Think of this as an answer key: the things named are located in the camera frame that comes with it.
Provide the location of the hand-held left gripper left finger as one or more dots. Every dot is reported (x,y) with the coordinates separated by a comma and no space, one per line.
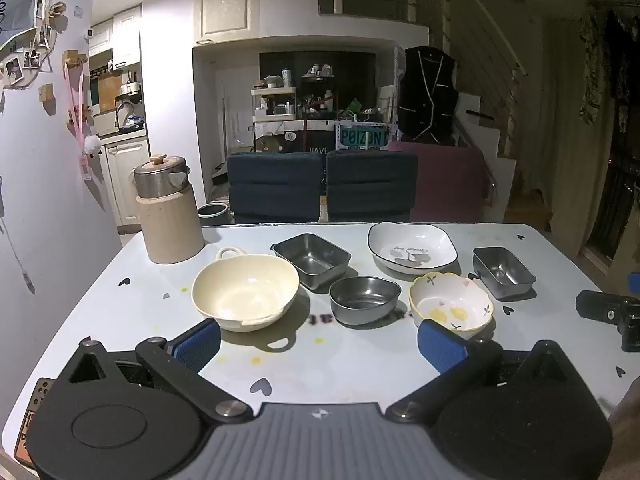
(197,344)

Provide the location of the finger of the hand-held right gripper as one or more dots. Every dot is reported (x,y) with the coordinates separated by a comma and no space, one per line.
(634,281)
(597,306)

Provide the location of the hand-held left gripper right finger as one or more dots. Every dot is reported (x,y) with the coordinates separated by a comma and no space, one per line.
(441,347)

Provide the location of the floral bowl with yellow rim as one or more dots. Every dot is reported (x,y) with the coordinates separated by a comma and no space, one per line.
(450,305)

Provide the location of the round steel bowl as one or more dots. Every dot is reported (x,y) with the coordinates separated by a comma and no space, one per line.
(362,302)

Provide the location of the small steel rectangular container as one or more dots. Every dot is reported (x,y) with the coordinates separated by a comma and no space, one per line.
(502,272)

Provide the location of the white plate with dark rim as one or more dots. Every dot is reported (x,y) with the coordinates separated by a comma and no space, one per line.
(412,247)

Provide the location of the large steel rectangular container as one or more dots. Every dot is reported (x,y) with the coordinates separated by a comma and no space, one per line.
(310,260)

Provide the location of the cardboard box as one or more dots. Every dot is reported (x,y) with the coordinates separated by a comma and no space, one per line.
(527,210)

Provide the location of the beige jug with steel lid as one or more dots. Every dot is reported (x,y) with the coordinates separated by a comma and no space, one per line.
(167,225)

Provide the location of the grey trash bin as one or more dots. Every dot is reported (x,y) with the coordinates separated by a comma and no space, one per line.
(212,215)

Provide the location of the maroon chair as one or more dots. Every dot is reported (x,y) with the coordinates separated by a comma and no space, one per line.
(447,182)

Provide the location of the dark blue chair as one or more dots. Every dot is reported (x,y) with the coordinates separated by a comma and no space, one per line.
(275,187)
(370,185)

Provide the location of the white kitchen base cabinets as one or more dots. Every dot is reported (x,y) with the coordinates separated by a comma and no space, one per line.
(127,180)

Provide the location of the dark orange-edged board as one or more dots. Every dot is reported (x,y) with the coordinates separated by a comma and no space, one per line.
(31,425)

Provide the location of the white staircase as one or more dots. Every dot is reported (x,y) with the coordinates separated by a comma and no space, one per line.
(492,125)

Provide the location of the floral curtain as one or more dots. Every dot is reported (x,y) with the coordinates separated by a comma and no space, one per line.
(595,70)

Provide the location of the teal sign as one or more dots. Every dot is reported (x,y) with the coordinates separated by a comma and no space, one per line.
(361,137)

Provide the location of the white pom-pom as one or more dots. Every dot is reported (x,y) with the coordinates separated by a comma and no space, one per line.
(92,144)

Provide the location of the kitchen faucet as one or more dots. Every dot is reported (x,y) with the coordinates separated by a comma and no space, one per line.
(125,110)

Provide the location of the black vest with white trim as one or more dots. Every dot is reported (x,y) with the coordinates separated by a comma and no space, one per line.
(427,95)

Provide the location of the cluttered storage shelf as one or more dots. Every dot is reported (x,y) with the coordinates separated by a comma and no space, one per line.
(290,105)

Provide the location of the white wall cabinet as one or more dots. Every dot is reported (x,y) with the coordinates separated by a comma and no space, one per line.
(227,7)

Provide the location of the wall photo collage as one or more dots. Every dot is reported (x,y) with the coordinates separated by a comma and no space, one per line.
(22,55)

